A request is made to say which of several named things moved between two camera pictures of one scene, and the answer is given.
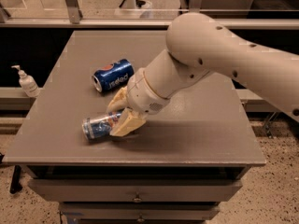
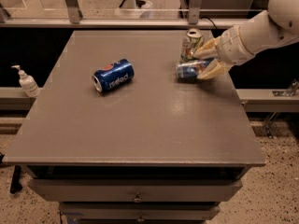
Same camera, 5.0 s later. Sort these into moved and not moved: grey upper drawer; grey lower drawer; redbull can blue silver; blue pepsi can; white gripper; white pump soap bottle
Moved: white gripper; redbull can blue silver
Not moved: grey lower drawer; grey upper drawer; white pump soap bottle; blue pepsi can
